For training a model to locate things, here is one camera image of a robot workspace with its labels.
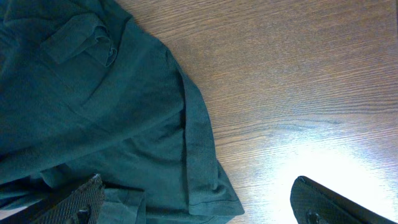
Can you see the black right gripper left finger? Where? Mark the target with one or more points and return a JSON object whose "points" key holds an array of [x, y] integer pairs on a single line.
{"points": [[79, 202]]}

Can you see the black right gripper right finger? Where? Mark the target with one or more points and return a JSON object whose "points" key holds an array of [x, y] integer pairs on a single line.
{"points": [[313, 203]]}

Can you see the dark green t-shirt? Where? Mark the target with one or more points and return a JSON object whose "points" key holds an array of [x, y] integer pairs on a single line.
{"points": [[85, 91]]}

